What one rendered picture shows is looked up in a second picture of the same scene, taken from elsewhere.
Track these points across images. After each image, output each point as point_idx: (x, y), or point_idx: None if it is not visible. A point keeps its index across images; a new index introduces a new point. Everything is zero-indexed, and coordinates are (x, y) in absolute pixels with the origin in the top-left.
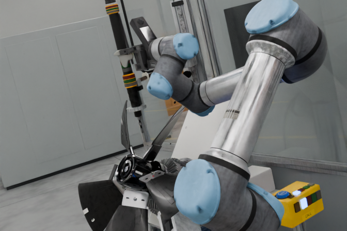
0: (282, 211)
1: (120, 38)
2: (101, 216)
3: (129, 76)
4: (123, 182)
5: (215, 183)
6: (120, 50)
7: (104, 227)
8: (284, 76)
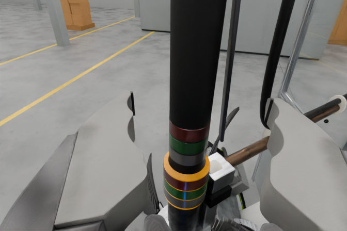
0: None
1: (186, 19)
2: (148, 205)
3: (175, 181)
4: None
5: None
6: (61, 145)
7: (147, 214)
8: None
